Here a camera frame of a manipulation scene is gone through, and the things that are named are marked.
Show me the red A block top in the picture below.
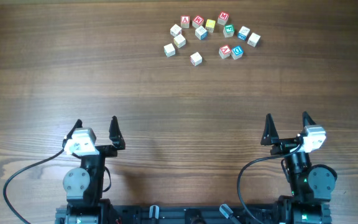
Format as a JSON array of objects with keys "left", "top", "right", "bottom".
[{"left": 180, "top": 15, "right": 190, "bottom": 29}]

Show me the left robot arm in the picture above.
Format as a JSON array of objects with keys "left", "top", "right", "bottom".
[{"left": 55, "top": 116, "right": 126, "bottom": 224}]

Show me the black camera cable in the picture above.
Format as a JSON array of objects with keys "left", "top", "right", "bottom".
[
  {"left": 236, "top": 142, "right": 304, "bottom": 224},
  {"left": 2, "top": 147, "right": 66, "bottom": 224}
]

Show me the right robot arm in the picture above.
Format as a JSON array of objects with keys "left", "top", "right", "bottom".
[{"left": 261, "top": 112, "right": 337, "bottom": 223}]

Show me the green letter block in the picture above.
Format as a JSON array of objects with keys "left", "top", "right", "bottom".
[{"left": 223, "top": 24, "right": 235, "bottom": 38}]

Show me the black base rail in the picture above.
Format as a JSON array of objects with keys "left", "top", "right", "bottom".
[{"left": 55, "top": 203, "right": 333, "bottom": 224}]

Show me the blue sided picture block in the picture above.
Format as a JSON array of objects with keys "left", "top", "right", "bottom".
[{"left": 195, "top": 26, "right": 208, "bottom": 40}]

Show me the red sided plain block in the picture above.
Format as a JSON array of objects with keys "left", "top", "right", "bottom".
[{"left": 190, "top": 52, "right": 203, "bottom": 66}]

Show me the blue picture block right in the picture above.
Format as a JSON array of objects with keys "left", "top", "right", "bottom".
[{"left": 237, "top": 26, "right": 250, "bottom": 40}]

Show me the black left camera cable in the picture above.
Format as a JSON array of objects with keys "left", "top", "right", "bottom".
[{"left": 2, "top": 147, "right": 66, "bottom": 224}]

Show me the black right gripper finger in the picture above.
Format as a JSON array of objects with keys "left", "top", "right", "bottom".
[
  {"left": 302, "top": 111, "right": 316, "bottom": 127},
  {"left": 260, "top": 113, "right": 280, "bottom": 146}
]

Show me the black right camera cable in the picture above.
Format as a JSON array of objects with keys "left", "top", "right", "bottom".
[{"left": 236, "top": 142, "right": 304, "bottom": 224}]

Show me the red M block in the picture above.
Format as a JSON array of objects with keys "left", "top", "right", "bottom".
[{"left": 218, "top": 11, "right": 229, "bottom": 26}]

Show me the plain block far right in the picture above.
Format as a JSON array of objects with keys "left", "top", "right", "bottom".
[{"left": 247, "top": 32, "right": 260, "bottom": 47}]

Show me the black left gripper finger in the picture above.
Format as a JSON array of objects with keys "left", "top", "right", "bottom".
[
  {"left": 109, "top": 116, "right": 126, "bottom": 150},
  {"left": 62, "top": 119, "right": 83, "bottom": 148}
]

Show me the blue D block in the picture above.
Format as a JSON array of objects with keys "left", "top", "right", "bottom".
[{"left": 231, "top": 45, "right": 244, "bottom": 60}]

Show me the yellow sided plain block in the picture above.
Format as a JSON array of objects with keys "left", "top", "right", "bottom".
[{"left": 173, "top": 34, "right": 186, "bottom": 49}]

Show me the red W block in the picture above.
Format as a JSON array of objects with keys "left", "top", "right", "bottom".
[{"left": 192, "top": 15, "right": 204, "bottom": 29}]

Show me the plain block upper left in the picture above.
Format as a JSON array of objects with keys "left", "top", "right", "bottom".
[{"left": 170, "top": 24, "right": 182, "bottom": 37}]

